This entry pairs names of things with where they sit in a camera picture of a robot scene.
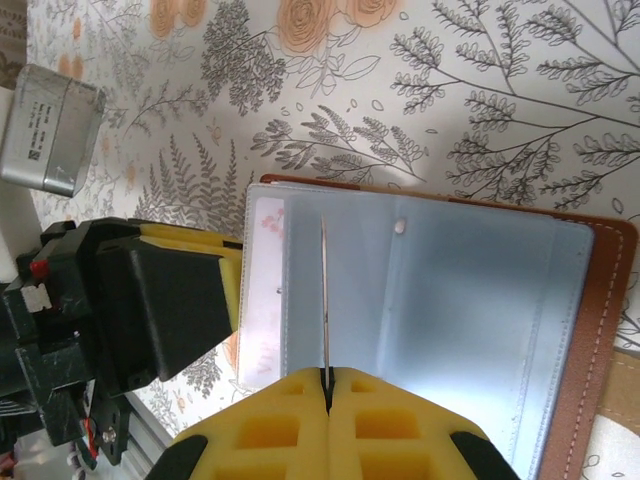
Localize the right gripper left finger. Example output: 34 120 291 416
144 367 332 480

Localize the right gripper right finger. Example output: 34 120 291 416
328 367 522 480

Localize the white card pink print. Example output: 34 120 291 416
240 195 291 388

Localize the floral table cover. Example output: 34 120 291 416
0 0 640 480

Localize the aluminium mounting rail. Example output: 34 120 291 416
119 393 175 454

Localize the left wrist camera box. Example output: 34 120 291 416
0 63 108 197

